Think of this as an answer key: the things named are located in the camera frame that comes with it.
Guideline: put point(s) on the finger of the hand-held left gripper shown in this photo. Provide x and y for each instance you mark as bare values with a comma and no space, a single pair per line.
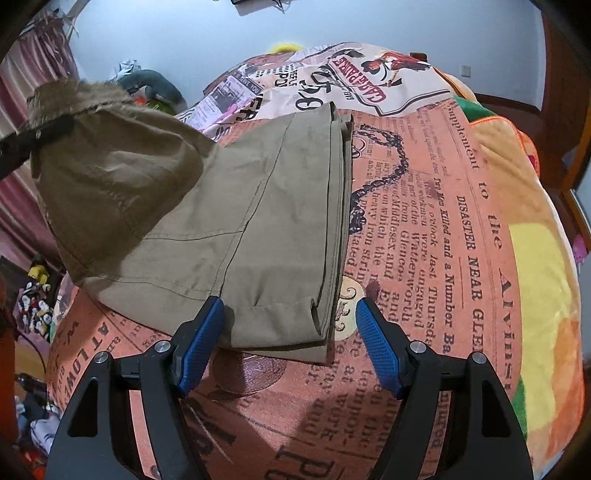
32,136

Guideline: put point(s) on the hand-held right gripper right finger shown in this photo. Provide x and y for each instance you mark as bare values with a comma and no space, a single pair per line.
376,346

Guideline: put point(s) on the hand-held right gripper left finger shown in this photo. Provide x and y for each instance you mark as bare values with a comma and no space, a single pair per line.
198,341

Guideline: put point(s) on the olive green pants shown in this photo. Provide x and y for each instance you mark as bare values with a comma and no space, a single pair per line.
258,207

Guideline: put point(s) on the striped pink curtain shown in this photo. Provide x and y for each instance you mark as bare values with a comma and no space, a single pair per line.
55,50

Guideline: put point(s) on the pile of clothes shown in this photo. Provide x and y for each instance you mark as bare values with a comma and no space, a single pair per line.
127,67

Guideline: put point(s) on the newspaper print blanket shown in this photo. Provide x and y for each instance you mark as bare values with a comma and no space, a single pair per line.
415,230

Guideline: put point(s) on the grey plush pillow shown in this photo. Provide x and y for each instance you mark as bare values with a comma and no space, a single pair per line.
157,83

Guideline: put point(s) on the scattered floor clutter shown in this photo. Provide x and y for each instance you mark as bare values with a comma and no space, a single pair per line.
37,300

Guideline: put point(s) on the colourful plush cushion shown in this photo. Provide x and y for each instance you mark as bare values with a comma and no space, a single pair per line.
545,277

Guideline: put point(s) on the yellow plush cushion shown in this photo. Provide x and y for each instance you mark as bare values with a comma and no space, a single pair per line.
286,46

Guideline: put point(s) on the wooden bedpost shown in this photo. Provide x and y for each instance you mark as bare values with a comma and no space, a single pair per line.
418,55

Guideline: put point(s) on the wooden door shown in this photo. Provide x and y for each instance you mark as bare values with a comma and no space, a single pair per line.
561,92

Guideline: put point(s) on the white wall outlet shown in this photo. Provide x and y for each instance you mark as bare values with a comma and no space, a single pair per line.
466,70

